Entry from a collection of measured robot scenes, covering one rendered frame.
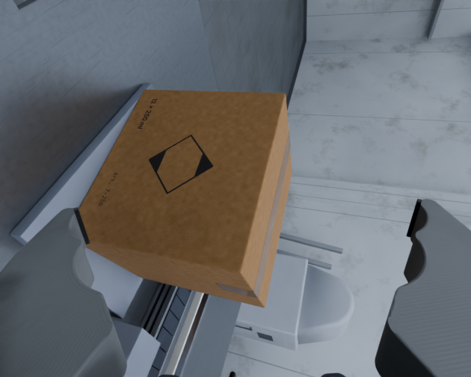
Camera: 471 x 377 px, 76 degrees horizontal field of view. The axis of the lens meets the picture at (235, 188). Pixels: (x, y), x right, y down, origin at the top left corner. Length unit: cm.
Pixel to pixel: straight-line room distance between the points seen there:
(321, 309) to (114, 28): 286
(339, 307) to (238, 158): 277
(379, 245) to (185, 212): 474
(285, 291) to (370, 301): 186
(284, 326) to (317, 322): 30
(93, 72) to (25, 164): 18
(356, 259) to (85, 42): 465
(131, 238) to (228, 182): 15
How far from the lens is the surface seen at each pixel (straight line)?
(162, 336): 80
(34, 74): 49
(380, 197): 523
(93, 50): 56
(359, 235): 509
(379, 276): 487
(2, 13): 48
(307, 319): 309
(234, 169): 43
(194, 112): 53
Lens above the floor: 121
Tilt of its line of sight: 17 degrees down
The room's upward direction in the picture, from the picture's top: 97 degrees clockwise
